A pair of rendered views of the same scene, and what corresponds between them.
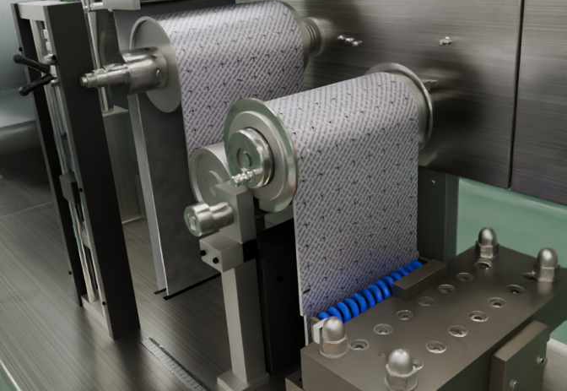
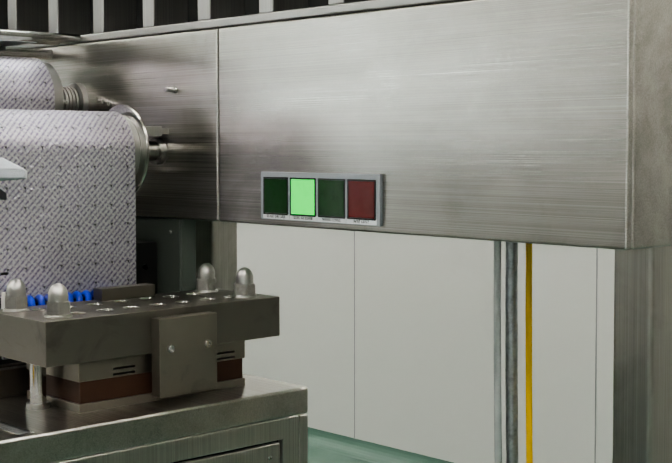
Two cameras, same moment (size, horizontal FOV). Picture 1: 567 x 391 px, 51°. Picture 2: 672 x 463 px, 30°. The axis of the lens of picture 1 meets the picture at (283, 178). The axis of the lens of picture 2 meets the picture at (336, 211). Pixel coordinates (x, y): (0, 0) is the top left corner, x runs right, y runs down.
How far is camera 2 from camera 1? 123 cm
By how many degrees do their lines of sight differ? 19
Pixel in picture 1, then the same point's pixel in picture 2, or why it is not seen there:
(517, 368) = (176, 336)
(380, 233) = (89, 247)
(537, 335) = (202, 315)
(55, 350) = not seen: outside the picture
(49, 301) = not seen: outside the picture
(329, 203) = (32, 197)
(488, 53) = (200, 96)
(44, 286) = not seen: outside the picture
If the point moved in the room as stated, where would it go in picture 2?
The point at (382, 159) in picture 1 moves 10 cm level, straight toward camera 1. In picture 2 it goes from (92, 174) to (72, 176)
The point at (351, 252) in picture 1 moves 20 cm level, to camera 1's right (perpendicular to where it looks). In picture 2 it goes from (55, 253) to (191, 252)
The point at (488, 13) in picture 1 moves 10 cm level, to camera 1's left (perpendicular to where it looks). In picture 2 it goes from (199, 62) to (134, 62)
